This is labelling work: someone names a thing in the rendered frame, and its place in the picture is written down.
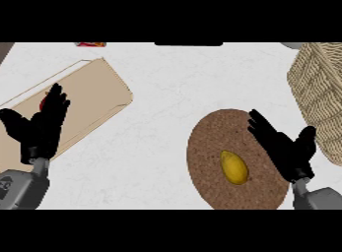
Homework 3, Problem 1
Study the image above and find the grey round object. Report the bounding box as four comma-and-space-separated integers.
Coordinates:
280, 42, 306, 51

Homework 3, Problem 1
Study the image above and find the beige wicker basket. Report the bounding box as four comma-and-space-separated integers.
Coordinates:
287, 42, 342, 168

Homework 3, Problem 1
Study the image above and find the red and yellow object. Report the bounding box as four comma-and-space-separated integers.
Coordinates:
74, 41, 108, 48

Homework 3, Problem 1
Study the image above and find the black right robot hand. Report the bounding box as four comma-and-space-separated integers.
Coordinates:
246, 108, 318, 183

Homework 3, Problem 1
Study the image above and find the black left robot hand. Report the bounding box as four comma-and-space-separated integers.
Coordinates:
0, 83, 71, 165

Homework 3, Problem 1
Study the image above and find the beige tray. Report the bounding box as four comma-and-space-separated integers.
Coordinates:
0, 57, 133, 181

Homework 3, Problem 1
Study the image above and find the round brown cork placemat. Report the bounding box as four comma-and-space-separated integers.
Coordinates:
185, 108, 292, 211

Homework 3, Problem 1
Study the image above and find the yellow lemon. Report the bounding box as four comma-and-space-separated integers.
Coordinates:
217, 150, 250, 186

